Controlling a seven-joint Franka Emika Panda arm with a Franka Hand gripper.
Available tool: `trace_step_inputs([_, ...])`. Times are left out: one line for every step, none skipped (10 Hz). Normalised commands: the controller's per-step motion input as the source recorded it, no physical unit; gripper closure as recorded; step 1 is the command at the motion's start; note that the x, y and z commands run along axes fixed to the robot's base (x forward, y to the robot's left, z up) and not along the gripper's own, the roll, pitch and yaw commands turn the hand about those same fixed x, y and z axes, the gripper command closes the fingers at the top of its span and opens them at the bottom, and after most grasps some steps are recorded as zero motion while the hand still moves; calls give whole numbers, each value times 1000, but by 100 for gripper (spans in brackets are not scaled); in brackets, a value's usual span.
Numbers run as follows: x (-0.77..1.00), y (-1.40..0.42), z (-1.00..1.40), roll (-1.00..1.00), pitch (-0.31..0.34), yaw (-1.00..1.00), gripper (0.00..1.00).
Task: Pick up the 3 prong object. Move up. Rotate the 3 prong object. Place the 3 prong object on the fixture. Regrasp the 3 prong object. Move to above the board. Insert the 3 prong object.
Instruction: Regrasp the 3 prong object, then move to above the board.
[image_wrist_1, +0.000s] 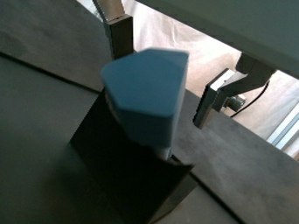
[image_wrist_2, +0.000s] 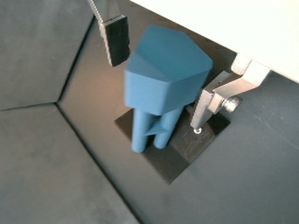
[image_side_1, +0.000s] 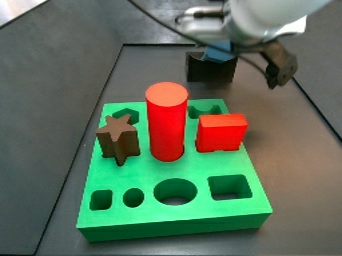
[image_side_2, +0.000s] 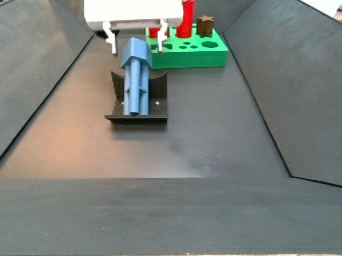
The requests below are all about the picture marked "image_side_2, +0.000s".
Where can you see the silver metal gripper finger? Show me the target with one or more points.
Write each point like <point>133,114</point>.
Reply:
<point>161,34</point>

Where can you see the blue three prong object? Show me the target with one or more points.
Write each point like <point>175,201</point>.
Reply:
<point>136,62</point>

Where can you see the black curved fixture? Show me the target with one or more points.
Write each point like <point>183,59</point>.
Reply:
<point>157,104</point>

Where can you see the brown star block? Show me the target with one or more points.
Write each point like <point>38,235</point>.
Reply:
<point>204,26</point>

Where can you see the red cylinder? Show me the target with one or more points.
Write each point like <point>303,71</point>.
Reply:
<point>184,28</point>

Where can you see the red square block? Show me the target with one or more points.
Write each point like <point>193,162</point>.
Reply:
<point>153,32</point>

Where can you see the green shape sorter block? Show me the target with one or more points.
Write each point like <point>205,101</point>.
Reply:
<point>193,52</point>

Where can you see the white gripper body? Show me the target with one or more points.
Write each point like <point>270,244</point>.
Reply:
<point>132,14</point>

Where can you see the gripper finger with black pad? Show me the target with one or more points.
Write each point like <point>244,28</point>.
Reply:
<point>111,36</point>

